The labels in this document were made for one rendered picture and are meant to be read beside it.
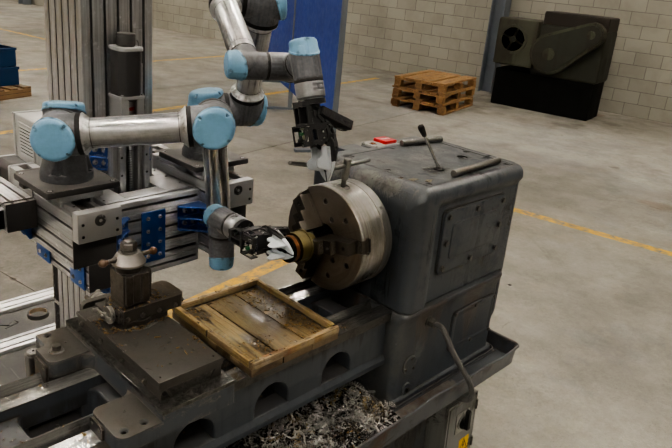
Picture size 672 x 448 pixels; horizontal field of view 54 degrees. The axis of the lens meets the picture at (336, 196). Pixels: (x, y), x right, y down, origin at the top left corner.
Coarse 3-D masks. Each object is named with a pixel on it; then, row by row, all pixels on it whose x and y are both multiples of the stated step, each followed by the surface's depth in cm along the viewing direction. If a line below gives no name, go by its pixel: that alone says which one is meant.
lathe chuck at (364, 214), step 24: (312, 192) 192; (336, 192) 185; (360, 192) 189; (336, 216) 187; (360, 216) 182; (360, 240) 181; (384, 240) 187; (336, 264) 190; (360, 264) 183; (336, 288) 192
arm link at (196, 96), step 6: (198, 90) 225; (204, 90) 225; (210, 90) 225; (216, 90) 224; (222, 90) 225; (192, 96) 221; (198, 96) 220; (204, 96) 220; (210, 96) 221; (216, 96) 222; (222, 96) 225; (228, 96) 226; (192, 102) 222; (198, 102) 221; (228, 102) 224
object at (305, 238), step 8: (296, 232) 184; (304, 232) 184; (288, 240) 181; (296, 240) 181; (304, 240) 182; (312, 240) 183; (296, 248) 180; (304, 248) 181; (312, 248) 183; (296, 256) 181; (304, 256) 182
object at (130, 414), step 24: (48, 336) 163; (72, 336) 163; (48, 360) 153; (72, 360) 156; (96, 360) 157; (120, 384) 149; (216, 384) 147; (96, 408) 140; (120, 408) 140; (144, 408) 141; (168, 408) 138; (192, 408) 142; (216, 408) 148; (96, 432) 136; (120, 432) 134; (144, 432) 135; (168, 432) 139
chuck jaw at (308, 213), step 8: (304, 192) 195; (296, 200) 192; (304, 200) 191; (312, 200) 192; (296, 208) 192; (304, 208) 190; (312, 208) 191; (296, 216) 190; (304, 216) 188; (312, 216) 190; (296, 224) 187; (304, 224) 187; (312, 224) 189; (320, 224) 191
